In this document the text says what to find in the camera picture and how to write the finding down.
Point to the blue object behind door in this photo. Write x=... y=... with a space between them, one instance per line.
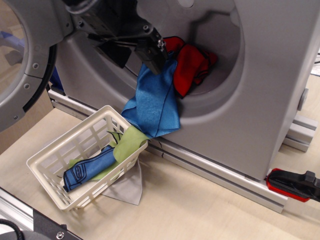
x=13 y=42

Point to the red cloth with black trim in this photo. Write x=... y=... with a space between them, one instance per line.
x=193 y=64

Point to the grey toy washing machine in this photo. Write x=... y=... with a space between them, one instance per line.
x=240 y=114

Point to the round grey washer door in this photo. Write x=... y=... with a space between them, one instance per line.
x=43 y=24

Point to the short aluminium rail right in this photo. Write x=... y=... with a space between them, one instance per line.
x=301 y=133

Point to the green cloth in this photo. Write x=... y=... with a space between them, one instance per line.
x=124 y=145

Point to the large blue cloth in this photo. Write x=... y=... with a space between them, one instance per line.
x=153 y=109

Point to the grey round side knob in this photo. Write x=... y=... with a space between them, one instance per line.
x=302 y=99

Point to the aluminium frame rail front left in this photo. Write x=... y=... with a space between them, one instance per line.
x=16 y=211

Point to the long aluminium base rail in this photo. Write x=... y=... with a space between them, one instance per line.
x=255 y=190

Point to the white plastic laundry basket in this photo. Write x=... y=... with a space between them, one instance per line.
x=82 y=142

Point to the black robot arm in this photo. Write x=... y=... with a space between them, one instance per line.
x=100 y=3

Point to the red and black clamp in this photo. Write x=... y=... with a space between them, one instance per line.
x=301 y=187

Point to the small blue trousers cloth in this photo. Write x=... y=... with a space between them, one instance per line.
x=86 y=169

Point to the grey cloth under basket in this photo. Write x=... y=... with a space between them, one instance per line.
x=128 y=188

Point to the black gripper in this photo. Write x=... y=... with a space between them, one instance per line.
x=112 y=28

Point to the black mounting plate with bolt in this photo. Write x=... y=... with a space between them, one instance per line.
x=49 y=228

